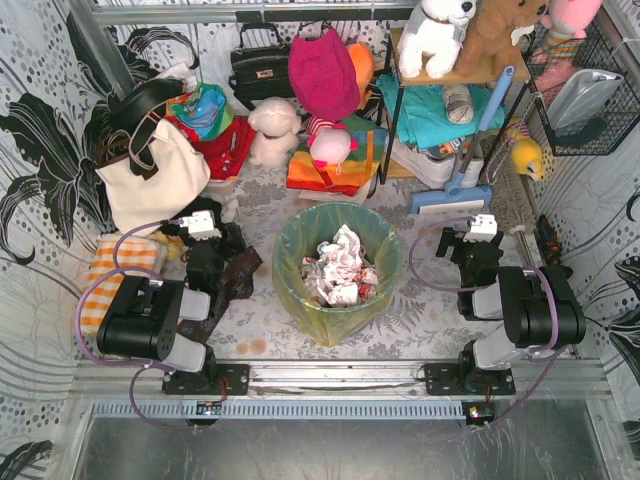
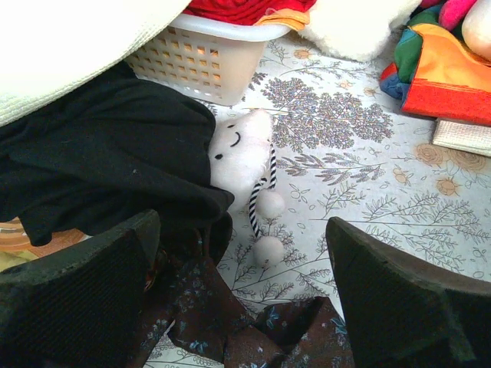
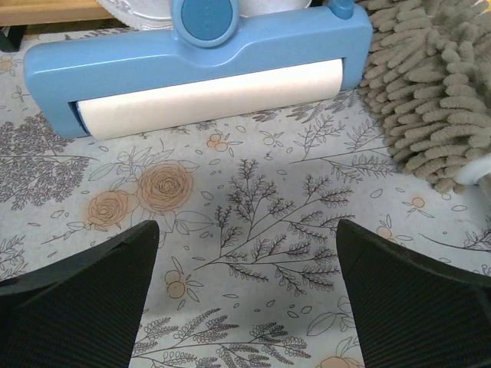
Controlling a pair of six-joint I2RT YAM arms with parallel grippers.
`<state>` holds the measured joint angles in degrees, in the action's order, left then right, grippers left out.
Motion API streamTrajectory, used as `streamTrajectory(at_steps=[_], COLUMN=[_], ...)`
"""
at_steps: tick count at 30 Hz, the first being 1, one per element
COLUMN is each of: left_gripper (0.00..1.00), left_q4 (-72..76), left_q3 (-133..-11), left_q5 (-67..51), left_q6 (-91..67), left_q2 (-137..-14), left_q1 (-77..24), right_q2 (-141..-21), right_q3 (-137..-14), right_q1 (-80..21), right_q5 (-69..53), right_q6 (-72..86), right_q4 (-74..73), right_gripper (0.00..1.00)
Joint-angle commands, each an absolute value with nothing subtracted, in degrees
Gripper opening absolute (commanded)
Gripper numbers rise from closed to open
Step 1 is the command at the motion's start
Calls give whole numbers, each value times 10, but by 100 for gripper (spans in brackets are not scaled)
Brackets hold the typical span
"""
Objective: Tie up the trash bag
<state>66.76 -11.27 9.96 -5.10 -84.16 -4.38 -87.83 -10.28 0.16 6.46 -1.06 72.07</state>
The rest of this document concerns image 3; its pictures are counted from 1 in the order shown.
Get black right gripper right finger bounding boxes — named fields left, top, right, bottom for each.
left=336, top=220, right=490, bottom=367

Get wooden shelf rack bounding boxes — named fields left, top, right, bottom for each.
left=1, top=0, right=113, bottom=52

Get beige chenille duster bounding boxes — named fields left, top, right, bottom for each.
left=360, top=1, right=490, bottom=194

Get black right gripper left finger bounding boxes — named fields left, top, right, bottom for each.
left=1, top=221, right=160, bottom=367

